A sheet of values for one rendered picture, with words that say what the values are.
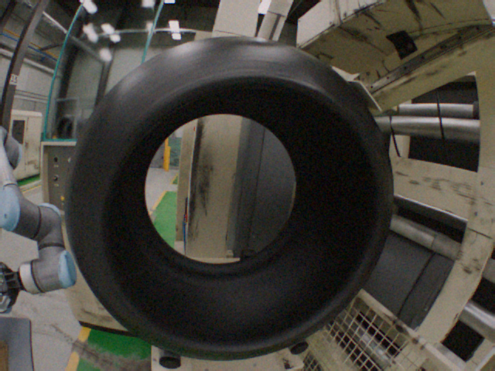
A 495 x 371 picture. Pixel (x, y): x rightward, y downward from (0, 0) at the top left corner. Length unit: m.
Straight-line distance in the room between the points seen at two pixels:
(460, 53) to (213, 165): 0.69
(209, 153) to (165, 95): 0.41
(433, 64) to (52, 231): 0.94
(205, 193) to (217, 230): 0.12
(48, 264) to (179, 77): 0.50
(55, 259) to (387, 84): 0.89
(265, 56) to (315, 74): 0.07
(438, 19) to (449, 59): 0.09
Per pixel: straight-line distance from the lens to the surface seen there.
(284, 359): 0.62
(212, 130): 0.61
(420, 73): 0.54
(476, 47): 0.52
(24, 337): 1.04
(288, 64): 0.26
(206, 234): 0.67
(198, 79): 0.23
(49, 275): 0.58
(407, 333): 0.54
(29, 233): 0.57
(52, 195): 1.31
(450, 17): 0.51
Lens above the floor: 1.31
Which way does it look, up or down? 10 degrees down
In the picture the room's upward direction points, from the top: 8 degrees clockwise
